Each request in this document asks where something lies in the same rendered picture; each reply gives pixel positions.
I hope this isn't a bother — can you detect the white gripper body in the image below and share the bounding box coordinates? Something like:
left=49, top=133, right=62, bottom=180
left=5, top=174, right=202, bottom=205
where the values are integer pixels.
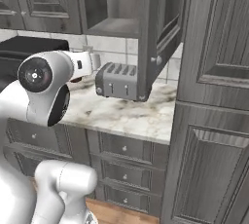
left=89, top=52, right=102, bottom=73

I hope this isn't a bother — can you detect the open grey cabinet door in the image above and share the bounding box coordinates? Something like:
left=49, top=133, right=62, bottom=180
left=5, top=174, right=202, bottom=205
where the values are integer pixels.
left=137, top=0, right=190, bottom=102

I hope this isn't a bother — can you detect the grey four-slot toaster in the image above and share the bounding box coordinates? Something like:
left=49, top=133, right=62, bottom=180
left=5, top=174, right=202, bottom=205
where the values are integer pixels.
left=94, top=61, right=139, bottom=102

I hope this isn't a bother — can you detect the black microwave oven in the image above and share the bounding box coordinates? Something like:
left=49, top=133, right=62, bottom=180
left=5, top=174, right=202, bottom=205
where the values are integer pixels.
left=0, top=35, right=71, bottom=92

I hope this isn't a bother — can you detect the grey drawer front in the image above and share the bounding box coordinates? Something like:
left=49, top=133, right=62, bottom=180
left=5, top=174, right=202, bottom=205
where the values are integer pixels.
left=100, top=160, right=154, bottom=193
left=96, top=131, right=154, bottom=164
left=102, top=184, right=154, bottom=215
left=5, top=118, right=72, bottom=158
left=3, top=145, right=74, bottom=178

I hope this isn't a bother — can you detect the tall grey cupboard door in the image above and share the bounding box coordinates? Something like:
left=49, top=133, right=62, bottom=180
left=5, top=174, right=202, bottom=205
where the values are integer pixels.
left=160, top=100, right=249, bottom=224
left=176, top=0, right=249, bottom=111

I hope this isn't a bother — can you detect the open grey wall cabinet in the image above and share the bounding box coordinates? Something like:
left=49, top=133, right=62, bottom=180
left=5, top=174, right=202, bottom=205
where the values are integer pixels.
left=75, top=0, right=154, bottom=39

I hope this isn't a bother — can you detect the closed grey wall cabinet door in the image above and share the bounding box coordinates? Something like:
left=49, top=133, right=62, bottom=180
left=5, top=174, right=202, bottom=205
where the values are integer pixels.
left=0, top=0, right=26, bottom=31
left=18, top=0, right=83, bottom=35

